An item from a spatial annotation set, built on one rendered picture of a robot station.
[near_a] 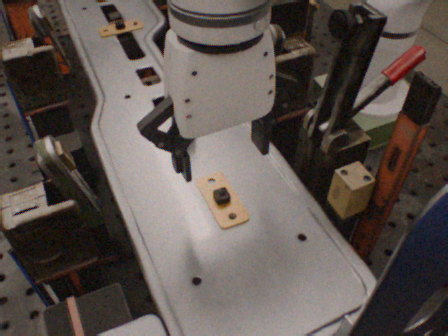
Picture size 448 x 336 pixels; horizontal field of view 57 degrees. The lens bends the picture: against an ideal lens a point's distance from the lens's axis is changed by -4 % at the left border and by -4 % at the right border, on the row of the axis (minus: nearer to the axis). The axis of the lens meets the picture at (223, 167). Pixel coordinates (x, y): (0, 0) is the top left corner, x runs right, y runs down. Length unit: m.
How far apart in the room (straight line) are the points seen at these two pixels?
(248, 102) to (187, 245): 0.18
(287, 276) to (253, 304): 0.05
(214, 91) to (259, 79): 0.04
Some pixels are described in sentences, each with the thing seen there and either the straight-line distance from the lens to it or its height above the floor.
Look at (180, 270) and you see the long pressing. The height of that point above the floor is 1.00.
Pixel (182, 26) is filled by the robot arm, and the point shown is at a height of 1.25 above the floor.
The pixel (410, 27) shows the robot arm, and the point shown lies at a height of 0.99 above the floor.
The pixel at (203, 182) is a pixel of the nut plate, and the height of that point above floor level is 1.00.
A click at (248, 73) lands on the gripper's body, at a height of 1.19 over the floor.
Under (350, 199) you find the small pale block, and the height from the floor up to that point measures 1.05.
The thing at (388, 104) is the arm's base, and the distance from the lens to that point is 1.07.
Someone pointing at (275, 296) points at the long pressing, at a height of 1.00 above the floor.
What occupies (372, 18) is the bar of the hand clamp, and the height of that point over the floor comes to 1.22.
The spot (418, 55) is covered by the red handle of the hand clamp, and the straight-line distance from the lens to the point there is 0.56.
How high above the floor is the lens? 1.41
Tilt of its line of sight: 47 degrees down
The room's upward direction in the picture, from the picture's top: straight up
